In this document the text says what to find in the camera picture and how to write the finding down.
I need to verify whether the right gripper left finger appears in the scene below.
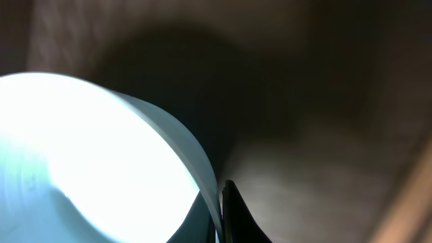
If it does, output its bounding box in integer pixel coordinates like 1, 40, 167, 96
167, 192, 216, 243

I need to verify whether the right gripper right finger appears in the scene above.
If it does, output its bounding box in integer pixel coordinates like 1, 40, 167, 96
222, 180, 271, 243

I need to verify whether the light blue bowl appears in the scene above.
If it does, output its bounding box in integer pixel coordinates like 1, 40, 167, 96
1, 72, 223, 243

